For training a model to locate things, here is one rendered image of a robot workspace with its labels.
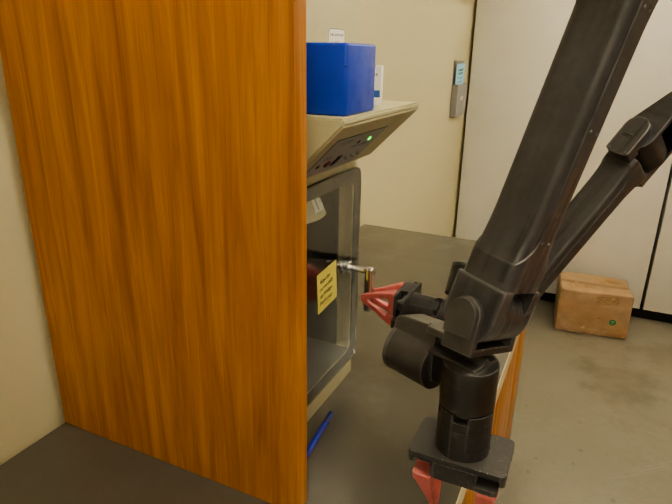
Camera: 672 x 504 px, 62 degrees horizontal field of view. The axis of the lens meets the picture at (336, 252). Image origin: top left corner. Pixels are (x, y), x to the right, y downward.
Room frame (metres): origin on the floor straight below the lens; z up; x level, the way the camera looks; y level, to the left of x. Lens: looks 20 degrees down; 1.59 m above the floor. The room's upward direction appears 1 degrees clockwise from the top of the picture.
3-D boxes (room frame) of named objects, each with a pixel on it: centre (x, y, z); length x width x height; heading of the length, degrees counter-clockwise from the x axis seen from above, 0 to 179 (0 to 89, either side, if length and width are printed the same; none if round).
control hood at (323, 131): (0.88, -0.02, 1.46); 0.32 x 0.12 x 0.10; 155
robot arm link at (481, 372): (0.50, -0.14, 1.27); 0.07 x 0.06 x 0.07; 41
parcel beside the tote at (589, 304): (3.16, -1.60, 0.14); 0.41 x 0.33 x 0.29; 71
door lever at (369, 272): (0.98, -0.05, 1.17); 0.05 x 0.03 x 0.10; 65
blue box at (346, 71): (0.80, 0.01, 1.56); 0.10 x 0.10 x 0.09; 65
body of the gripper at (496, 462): (0.49, -0.14, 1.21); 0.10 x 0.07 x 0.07; 65
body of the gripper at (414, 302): (0.93, -0.16, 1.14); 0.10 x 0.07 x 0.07; 154
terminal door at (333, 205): (0.90, 0.02, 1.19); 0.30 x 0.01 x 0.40; 155
